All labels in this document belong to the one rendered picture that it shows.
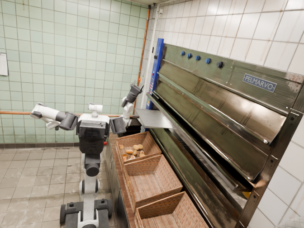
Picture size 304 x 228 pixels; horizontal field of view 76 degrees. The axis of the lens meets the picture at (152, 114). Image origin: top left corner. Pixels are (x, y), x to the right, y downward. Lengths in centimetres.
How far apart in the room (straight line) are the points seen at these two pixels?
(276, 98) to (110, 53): 266
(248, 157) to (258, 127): 21
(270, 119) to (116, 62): 266
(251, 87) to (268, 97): 14
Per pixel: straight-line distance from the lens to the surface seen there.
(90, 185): 216
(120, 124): 177
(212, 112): 165
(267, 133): 128
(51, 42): 338
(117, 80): 349
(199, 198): 185
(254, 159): 138
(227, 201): 160
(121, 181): 236
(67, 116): 180
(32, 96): 361
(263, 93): 134
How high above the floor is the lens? 215
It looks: 21 degrees down
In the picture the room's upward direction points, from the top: 11 degrees clockwise
